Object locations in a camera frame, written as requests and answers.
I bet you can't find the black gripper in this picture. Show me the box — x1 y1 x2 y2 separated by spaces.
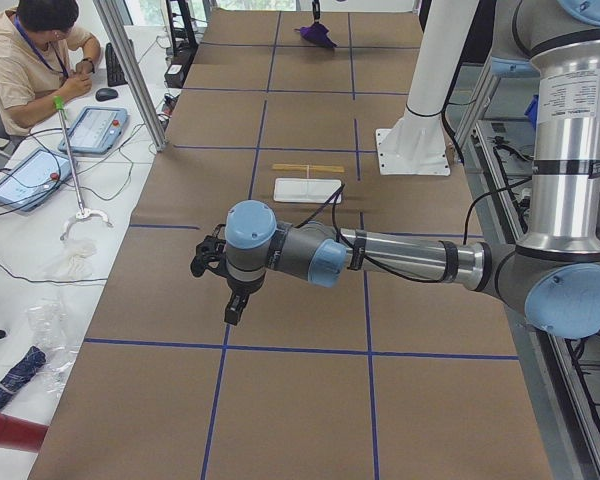
190 235 250 326

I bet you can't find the purple towel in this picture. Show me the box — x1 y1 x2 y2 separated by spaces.
295 22 337 49

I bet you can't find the white towel rack base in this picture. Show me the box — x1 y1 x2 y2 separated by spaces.
273 178 342 204

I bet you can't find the left wooden rack bar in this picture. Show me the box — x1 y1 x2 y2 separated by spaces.
272 163 345 173

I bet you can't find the white crumpled cloth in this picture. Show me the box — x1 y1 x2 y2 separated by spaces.
43 239 97 281

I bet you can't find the clear plastic bag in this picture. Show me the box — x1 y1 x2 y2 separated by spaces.
26 299 80 398

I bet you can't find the black keyboard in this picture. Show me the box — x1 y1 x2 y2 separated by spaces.
104 42 127 87

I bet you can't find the upper teach pendant tablet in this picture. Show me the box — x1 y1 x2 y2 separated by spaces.
68 106 129 155

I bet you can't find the teach pendant tablet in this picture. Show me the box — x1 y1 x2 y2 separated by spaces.
68 106 129 155
0 148 71 211

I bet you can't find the black computer mouse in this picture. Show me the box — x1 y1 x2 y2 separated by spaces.
95 87 119 102

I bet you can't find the folded dark blue umbrella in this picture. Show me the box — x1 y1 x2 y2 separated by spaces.
0 346 46 411

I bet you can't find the lower teach pendant tablet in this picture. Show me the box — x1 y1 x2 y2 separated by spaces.
0 148 71 211

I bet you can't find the blue storage bin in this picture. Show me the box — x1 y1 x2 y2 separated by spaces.
524 94 539 129

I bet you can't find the red cylinder tube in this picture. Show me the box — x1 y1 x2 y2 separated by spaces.
0 413 48 453

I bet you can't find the seated person beige shirt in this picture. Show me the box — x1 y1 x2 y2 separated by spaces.
0 0 101 137

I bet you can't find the white camera pole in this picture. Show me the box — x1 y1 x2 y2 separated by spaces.
405 0 479 119

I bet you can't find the grey aluminium frame post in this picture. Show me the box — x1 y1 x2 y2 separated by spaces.
93 0 167 152

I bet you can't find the grabber stick green handle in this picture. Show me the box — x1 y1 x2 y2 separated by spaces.
53 95 113 241

